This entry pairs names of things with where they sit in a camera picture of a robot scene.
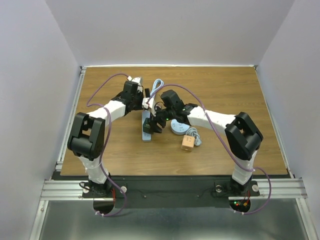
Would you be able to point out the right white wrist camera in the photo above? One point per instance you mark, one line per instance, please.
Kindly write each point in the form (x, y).
(148, 104)

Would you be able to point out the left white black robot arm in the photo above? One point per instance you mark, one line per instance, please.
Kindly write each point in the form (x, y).
(87, 135)

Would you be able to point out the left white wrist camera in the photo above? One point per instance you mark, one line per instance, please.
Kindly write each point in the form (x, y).
(134, 81)

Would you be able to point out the orange cube socket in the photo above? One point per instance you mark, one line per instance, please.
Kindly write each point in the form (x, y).
(188, 143)

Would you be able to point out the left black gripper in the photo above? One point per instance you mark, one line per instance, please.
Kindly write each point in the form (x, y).
(140, 94)

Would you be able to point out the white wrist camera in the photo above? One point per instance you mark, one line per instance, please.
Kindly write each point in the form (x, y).
(148, 104)
(134, 81)

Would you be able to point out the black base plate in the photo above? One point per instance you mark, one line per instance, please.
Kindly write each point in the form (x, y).
(156, 192)

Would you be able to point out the light blue power strip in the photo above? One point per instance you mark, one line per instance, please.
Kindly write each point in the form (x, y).
(146, 137)

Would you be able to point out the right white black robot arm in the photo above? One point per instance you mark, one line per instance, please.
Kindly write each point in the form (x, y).
(243, 136)

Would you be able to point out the aluminium rail frame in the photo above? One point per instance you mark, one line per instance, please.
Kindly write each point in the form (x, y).
(278, 213)

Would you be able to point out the dark green cube adapter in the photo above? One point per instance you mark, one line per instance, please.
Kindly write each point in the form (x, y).
(147, 127)

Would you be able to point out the round light blue socket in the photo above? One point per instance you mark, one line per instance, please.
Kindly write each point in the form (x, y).
(179, 128)

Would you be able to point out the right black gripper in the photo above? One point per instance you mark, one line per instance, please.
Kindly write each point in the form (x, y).
(154, 128)

